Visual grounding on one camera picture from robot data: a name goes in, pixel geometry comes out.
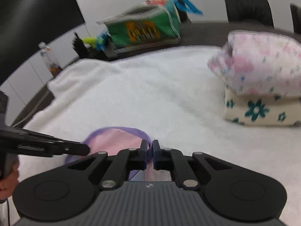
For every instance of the white fluffy towel blanket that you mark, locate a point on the white fluffy towel blanket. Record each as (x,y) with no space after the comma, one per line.
(141,94)

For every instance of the large black wall screen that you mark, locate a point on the large black wall screen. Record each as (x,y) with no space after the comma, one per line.
(35,16)

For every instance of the cream teal-flower folded garment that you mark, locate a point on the cream teal-flower folded garment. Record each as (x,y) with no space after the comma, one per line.
(239,108)

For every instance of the pink and blue pastel garment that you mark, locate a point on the pink and blue pastel garment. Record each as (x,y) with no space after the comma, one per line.
(112,141)

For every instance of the yellow-green cloth item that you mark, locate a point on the yellow-green cloth item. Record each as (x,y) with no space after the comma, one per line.
(89,40)

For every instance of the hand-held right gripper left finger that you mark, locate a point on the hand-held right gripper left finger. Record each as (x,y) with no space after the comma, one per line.
(144,155)

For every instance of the person's left hand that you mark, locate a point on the person's left hand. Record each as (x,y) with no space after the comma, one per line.
(10,184)

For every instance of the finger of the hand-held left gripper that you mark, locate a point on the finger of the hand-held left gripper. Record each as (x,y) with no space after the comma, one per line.
(78,149)

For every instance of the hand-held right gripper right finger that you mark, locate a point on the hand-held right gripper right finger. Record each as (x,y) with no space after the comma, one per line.
(157,155)

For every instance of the plastic tea bottle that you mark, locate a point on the plastic tea bottle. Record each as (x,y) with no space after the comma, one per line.
(50,61)

